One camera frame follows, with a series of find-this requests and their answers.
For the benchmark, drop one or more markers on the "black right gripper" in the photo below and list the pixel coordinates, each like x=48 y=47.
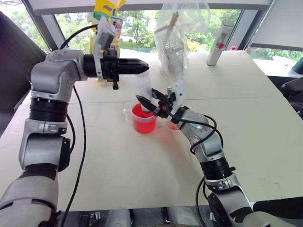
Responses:
x=164 y=106

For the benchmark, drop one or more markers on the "wooden chopstick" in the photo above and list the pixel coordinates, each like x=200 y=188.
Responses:
x=174 y=22
x=172 y=29

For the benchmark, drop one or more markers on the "yellow printed package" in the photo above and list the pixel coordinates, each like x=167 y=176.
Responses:
x=100 y=11

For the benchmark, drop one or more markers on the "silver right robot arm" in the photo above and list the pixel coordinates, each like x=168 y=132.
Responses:
x=208 y=142

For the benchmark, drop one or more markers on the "small cup with red liquid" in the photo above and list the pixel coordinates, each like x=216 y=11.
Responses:
x=172 y=127

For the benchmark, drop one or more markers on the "black office chair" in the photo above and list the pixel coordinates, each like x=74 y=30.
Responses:
x=293 y=89

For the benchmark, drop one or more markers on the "metal latch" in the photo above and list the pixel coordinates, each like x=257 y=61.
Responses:
x=91 y=216

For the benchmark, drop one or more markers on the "clear cup with red liquid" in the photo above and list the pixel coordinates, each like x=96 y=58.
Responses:
x=143 y=123

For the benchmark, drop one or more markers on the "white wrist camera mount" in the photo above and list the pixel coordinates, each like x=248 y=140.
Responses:
x=180 y=92
x=104 y=29

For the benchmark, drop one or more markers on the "small red cap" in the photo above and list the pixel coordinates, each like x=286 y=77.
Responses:
x=233 y=48

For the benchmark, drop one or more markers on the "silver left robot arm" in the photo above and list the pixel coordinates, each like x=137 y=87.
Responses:
x=45 y=78

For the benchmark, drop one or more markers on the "white cylindrical tube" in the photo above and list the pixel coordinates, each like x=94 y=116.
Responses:
x=216 y=52

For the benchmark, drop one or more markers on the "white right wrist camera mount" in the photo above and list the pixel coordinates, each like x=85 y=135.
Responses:
x=180 y=92

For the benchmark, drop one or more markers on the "grey rounded shape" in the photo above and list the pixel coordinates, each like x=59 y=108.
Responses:
x=118 y=218

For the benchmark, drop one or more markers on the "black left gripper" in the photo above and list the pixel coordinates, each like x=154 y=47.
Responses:
x=110 y=67

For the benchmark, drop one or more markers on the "clear plastic bag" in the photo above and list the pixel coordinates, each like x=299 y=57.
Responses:
x=189 y=19

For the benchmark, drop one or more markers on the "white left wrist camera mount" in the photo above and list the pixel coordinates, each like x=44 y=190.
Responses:
x=104 y=29

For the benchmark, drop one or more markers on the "teal object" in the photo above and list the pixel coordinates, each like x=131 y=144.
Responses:
x=297 y=68

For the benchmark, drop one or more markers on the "large clear plastic syringe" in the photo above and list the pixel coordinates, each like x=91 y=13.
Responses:
x=144 y=85

